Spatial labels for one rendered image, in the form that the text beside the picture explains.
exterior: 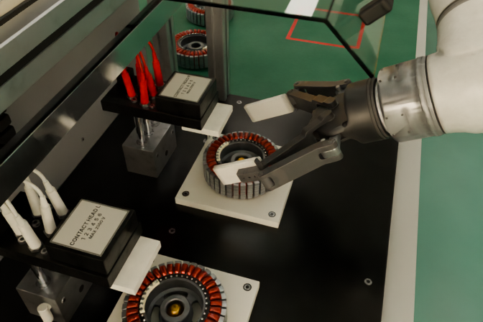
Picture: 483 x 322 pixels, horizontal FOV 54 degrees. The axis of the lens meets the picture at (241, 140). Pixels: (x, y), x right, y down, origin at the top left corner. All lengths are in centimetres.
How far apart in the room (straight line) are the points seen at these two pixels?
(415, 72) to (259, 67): 50
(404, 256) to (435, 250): 101
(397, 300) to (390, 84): 27
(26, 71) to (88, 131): 39
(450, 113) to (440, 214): 129
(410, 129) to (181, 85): 29
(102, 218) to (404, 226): 42
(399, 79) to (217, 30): 35
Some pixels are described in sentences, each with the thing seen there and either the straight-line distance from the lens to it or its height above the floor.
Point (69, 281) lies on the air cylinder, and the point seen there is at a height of 82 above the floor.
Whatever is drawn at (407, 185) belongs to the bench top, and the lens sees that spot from 78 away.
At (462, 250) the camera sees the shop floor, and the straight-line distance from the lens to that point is 173.
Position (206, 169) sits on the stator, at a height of 81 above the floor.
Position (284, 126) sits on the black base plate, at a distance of 81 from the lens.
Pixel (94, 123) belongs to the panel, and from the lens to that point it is 80.
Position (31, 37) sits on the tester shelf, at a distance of 40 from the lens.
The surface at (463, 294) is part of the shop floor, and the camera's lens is 164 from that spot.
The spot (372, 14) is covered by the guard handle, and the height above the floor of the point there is 105.
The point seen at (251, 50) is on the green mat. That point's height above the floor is 75.
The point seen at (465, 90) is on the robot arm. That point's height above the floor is 101.
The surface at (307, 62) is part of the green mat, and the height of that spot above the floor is 75.
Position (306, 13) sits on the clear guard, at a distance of 50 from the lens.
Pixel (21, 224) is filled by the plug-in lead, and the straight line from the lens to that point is 49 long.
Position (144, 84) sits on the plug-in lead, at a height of 93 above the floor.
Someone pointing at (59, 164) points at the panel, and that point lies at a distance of 74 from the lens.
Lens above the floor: 129
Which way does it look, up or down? 42 degrees down
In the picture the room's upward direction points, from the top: straight up
